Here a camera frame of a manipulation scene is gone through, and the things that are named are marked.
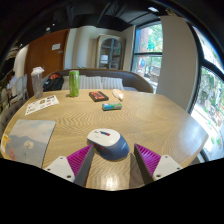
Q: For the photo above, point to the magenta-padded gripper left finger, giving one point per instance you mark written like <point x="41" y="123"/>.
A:
<point x="60" y="165"/>

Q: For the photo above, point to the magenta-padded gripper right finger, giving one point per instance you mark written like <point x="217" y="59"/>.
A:
<point x="165" y="165"/>

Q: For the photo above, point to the white and blue computer mouse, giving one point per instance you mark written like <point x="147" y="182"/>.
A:
<point x="108" y="144"/>

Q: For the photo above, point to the white sticker sheet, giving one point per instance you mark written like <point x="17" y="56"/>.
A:
<point x="41" y="104"/>

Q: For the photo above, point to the grey tufted sofa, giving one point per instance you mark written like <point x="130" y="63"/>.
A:
<point x="10" y="113"/>

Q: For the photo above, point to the small teal packet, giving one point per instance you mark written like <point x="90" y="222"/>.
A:
<point x="112" y="106"/>

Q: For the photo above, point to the black-framed window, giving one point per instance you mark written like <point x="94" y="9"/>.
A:
<point x="210" y="100"/>
<point x="148" y="56"/>

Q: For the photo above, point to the black box with red print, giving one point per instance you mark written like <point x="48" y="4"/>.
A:
<point x="98" y="96"/>

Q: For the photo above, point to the striped white cushion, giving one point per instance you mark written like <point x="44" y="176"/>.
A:
<point x="91" y="82"/>
<point x="113" y="83"/>
<point x="65" y="83"/>

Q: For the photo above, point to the black and orange backpack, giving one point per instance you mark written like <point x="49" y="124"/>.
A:
<point x="53" y="83"/>

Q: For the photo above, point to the green drink can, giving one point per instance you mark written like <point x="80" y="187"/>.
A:
<point x="74" y="83"/>

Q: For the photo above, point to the white wrapped packet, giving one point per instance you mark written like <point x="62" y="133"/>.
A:
<point x="118" y="94"/>

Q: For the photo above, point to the clear shaker bottle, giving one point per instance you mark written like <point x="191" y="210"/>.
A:
<point x="37" y="83"/>

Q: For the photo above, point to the group of chairs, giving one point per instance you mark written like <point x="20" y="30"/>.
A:
<point x="21" y="86"/>

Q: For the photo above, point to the brown curved sofa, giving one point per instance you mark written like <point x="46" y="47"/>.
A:
<point x="133" y="80"/>

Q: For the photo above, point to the person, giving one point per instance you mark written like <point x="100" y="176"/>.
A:
<point x="12" y="82"/>

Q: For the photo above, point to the brown wooden door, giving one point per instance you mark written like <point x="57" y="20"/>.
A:
<point x="43" y="60"/>

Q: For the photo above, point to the white door sign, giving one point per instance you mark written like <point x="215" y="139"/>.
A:
<point x="56" y="46"/>

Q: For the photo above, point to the glass door cabinet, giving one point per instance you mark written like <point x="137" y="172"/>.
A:
<point x="110" y="53"/>

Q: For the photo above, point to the ceiling light panel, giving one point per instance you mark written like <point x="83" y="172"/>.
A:
<point x="153" y="9"/>

